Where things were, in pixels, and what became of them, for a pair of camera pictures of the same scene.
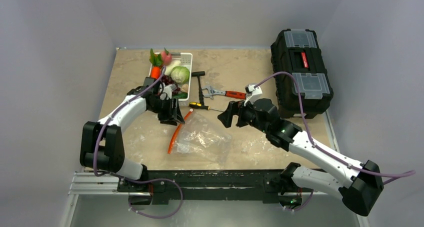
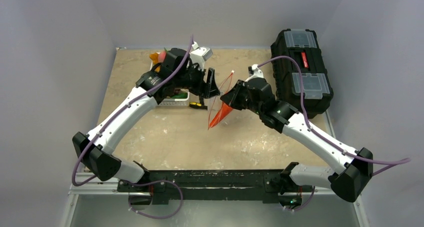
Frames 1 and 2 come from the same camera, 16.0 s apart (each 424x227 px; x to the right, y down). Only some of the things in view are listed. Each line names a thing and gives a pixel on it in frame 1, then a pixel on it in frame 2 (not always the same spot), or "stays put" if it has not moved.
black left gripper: x=172 y=115 to x=208 y=90
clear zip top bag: x=196 y=137 to x=220 y=109
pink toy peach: x=166 y=57 stays put
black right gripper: x=238 y=112 to x=240 y=95
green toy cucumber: x=180 y=95 stays put
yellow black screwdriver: x=199 y=105 stays put
